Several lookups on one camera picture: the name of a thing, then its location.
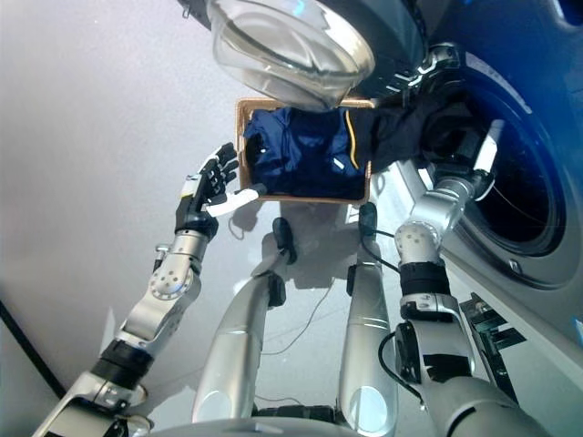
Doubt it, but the round glass washing machine door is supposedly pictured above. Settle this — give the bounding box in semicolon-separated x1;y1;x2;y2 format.
174;0;430;113

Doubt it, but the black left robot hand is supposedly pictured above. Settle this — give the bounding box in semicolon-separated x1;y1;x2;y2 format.
174;142;269;234

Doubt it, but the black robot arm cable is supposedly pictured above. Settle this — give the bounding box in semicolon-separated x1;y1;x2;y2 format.
378;320;425;398

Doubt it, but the black garment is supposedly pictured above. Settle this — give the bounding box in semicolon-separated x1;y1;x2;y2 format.
365;100;477;168

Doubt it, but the silver left robot leg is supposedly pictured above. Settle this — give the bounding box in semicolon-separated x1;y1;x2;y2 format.
190;217;298;427

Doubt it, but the tan rectangular laundry basket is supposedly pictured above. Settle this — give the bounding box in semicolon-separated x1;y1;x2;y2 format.
233;97;377;205

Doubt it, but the thin black floor cable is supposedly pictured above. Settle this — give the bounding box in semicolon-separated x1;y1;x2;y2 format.
260;284;334;357

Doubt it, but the navy blue clothes yellow stripe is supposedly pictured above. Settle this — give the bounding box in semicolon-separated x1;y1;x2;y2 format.
242;107;371;200

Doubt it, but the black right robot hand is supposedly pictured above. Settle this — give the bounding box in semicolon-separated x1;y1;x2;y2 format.
427;119;503;202

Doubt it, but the dark grey washing machine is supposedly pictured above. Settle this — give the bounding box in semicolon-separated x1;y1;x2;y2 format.
363;0;583;365

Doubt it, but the grey robot torso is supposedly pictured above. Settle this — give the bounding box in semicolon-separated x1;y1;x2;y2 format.
148;402;368;437

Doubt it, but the silver door hinge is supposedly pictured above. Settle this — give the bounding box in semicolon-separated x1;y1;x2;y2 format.
385;42;462;93

